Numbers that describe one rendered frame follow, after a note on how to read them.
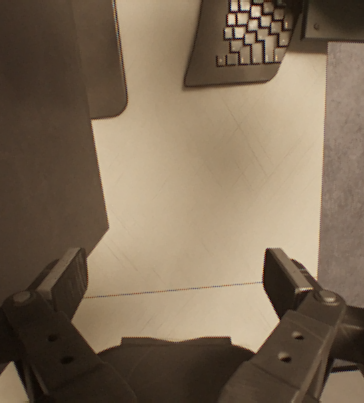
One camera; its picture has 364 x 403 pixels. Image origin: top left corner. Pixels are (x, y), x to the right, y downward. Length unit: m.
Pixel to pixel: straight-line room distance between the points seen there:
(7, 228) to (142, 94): 0.38
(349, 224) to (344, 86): 0.62
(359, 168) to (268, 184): 1.00
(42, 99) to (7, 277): 0.14
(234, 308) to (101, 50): 0.55
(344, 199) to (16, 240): 1.44
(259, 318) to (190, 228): 0.26
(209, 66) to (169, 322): 0.51
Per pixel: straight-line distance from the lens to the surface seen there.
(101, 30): 0.55
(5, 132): 0.22
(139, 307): 0.67
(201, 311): 0.67
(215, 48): 0.53
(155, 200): 0.56
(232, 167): 0.55
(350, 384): 1.89
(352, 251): 1.67
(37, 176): 0.24
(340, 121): 1.46
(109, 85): 0.54
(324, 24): 0.55
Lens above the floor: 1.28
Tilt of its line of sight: 73 degrees down
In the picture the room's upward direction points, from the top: 176 degrees clockwise
